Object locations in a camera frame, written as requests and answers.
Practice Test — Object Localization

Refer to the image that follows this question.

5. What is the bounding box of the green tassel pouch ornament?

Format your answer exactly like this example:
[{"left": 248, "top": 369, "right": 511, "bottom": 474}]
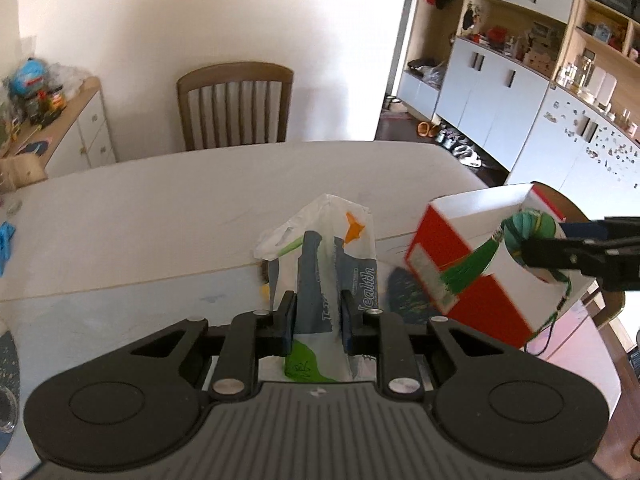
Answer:
[{"left": 438, "top": 209, "right": 573, "bottom": 348}]

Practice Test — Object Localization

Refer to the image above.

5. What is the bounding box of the white plastic tissue pack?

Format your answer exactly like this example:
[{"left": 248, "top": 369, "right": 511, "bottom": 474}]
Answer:
[{"left": 254, "top": 194, "right": 378, "bottom": 382}]

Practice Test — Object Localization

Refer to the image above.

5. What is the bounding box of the red and white cardboard box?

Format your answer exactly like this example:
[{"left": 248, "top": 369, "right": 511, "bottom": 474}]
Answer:
[{"left": 405, "top": 183, "right": 592, "bottom": 348}]

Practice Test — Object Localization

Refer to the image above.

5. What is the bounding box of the brown wooden dining chair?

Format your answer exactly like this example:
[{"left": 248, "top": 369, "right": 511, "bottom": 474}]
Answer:
[{"left": 176, "top": 61, "right": 294, "bottom": 151}]

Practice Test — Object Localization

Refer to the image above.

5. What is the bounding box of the white wooden sideboard cabinet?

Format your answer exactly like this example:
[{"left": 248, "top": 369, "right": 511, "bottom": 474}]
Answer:
[{"left": 1, "top": 76, "right": 117, "bottom": 178}]

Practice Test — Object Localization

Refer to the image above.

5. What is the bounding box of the blue rubber glove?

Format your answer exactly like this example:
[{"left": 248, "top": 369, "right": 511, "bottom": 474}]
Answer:
[{"left": 0, "top": 221, "right": 15, "bottom": 276}]

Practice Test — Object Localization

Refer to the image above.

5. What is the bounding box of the white wall storage unit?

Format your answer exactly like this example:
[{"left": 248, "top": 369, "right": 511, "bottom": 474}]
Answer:
[{"left": 393, "top": 0, "right": 639, "bottom": 217}]

